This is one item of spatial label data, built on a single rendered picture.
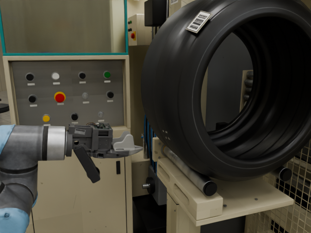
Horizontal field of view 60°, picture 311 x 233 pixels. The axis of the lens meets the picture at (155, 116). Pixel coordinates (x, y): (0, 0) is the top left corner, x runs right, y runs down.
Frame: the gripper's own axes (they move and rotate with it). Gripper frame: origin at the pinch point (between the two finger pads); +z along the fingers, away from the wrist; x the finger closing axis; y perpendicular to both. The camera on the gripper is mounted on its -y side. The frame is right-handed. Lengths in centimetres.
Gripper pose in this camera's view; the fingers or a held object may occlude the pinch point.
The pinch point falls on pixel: (138, 150)
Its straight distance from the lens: 79.7
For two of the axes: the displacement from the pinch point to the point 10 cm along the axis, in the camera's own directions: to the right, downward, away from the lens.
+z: 9.4, 0.4, 3.4
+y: 1.2, -9.7, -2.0
